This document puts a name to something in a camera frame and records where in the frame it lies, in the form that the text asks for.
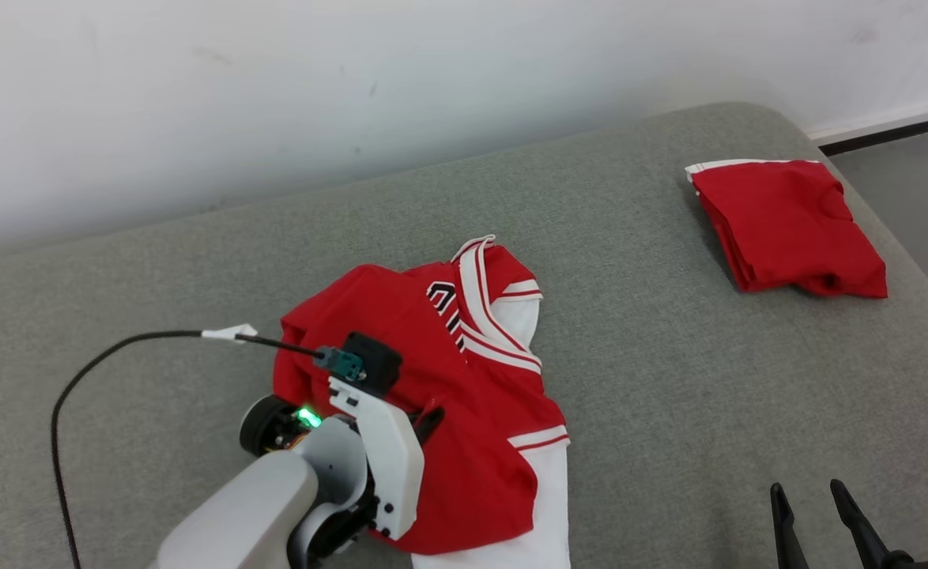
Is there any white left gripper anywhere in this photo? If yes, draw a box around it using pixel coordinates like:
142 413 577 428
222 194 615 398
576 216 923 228
328 378 446 542

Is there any red shirt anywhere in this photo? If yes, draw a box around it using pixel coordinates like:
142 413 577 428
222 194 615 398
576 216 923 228
685 158 888 300

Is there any white cable tag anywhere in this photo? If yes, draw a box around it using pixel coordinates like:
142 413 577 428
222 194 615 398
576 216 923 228
202 324 259 345

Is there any red white basketball jersey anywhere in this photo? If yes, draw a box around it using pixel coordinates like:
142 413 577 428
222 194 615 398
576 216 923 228
273 234 572 569

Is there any white and dark baseboard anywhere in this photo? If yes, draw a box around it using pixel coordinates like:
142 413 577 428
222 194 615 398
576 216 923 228
808 99 928 155

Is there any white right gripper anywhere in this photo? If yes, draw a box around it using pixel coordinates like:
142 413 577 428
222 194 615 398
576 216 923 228
770 479 928 569

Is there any thin black cable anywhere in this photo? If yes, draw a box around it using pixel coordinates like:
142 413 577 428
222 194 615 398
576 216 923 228
51 330 366 569

